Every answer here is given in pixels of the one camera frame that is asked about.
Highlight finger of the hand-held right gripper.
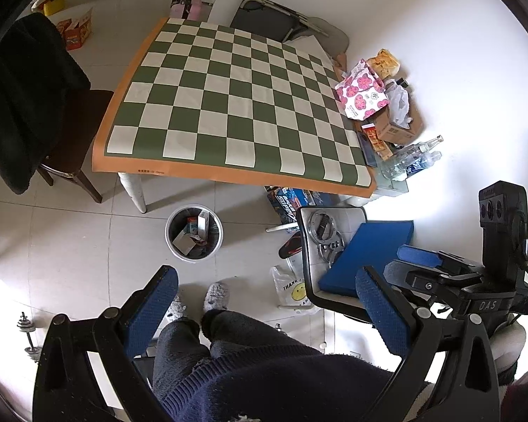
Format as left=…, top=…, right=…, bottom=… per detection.
left=397, top=245, right=483, bottom=276
left=384, top=260, right=454, bottom=306

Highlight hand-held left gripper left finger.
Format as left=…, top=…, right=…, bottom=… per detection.
left=33, top=265, right=180, bottom=422

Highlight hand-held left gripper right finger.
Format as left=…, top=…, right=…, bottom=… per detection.
left=356, top=266, right=502, bottom=422

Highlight round trash bin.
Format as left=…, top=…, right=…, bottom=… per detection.
left=165, top=205, right=225, bottom=264

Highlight grey fuzzy slipper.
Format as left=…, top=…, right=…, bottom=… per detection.
left=202, top=282, right=230, bottom=315
left=165, top=294, right=188, bottom=324

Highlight blue board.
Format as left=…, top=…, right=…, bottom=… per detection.
left=319, top=221, right=415, bottom=294

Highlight person's dark trousers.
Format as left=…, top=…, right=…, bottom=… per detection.
left=152, top=310, right=326, bottom=405

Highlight clear glass container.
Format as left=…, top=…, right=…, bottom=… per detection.
left=375, top=158, right=410, bottom=195

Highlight smiley plastic bag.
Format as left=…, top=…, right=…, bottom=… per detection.
left=270, top=264, right=323, bottom=315

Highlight blue label plastic bottle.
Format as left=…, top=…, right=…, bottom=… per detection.
left=394, top=151, right=443, bottom=179

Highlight white cushion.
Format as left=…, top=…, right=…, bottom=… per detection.
left=490, top=320, right=523, bottom=374

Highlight black and red shoe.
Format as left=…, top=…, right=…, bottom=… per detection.
left=278, top=233, right=304, bottom=260

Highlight clear glass bottle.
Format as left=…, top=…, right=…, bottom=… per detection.
left=396, top=135, right=444, bottom=159

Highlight orange packet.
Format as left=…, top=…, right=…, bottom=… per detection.
left=362, top=125, right=394, bottom=160

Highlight person's navy sweater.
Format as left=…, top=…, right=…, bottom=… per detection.
left=158, top=345, right=427, bottom=422

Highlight metal dumbbell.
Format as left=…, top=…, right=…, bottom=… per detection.
left=17, top=312, right=42, bottom=362

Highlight brown cardboard box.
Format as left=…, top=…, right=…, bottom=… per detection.
left=356, top=105, right=423, bottom=146

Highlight blue printed box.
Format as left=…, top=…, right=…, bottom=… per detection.
left=266, top=187, right=318, bottom=225

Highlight crumpled white plastic bag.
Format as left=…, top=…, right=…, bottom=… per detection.
left=385, top=83, right=412, bottom=129

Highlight dark red cloth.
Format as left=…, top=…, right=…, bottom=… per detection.
left=502, top=367, right=528, bottom=422

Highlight pink floral paper bag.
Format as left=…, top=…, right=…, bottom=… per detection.
left=334, top=58, right=391, bottom=120

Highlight dark wooden chair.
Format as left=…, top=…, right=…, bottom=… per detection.
left=37, top=90, right=115, bottom=204

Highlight yellow snack packet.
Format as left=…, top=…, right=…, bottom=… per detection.
left=366, top=49, right=401, bottom=77

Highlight green checkered tablecloth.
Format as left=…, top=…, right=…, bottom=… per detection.
left=92, top=17, right=378, bottom=198

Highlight black cloth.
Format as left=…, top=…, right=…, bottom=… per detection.
left=0, top=12, right=92, bottom=195

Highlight orange printed cardboard box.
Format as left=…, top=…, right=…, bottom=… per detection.
left=56, top=8, right=93, bottom=50

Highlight metal ring part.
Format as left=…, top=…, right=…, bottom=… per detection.
left=320, top=242, right=346, bottom=269

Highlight round metal ring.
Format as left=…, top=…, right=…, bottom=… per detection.
left=307, top=211, right=345, bottom=245

